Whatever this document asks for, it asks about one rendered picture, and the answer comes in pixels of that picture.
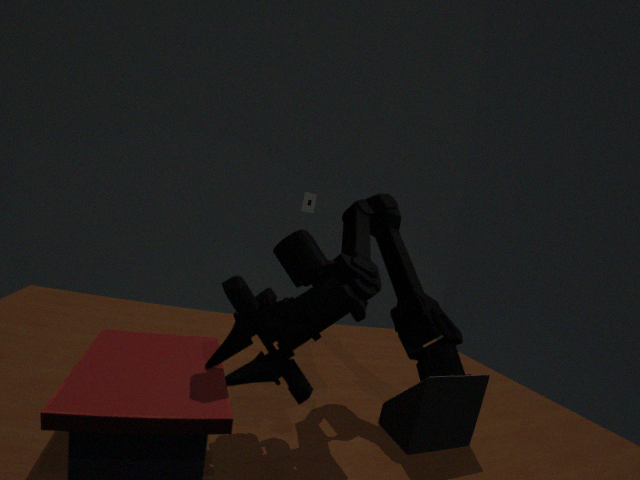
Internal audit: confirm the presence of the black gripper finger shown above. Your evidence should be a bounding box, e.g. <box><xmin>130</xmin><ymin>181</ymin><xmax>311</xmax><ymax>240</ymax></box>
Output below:
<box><xmin>205</xmin><ymin>312</ymin><xmax>253</xmax><ymax>369</ymax></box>
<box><xmin>225</xmin><ymin>352</ymin><xmax>281</xmax><ymax>386</ymax></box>

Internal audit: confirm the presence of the dark red lid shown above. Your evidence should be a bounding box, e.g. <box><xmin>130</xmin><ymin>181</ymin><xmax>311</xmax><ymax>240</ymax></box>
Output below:
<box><xmin>40</xmin><ymin>328</ymin><xmax>233</xmax><ymax>435</ymax></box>

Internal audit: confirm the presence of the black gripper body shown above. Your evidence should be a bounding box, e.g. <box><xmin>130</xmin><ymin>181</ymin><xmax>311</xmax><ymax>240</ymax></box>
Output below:
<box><xmin>221</xmin><ymin>275</ymin><xmax>325</xmax><ymax>405</ymax></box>

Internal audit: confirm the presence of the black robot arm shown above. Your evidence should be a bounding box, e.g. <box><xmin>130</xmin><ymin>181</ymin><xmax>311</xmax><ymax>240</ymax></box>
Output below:
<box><xmin>273</xmin><ymin>194</ymin><xmax>465</xmax><ymax>382</ymax></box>

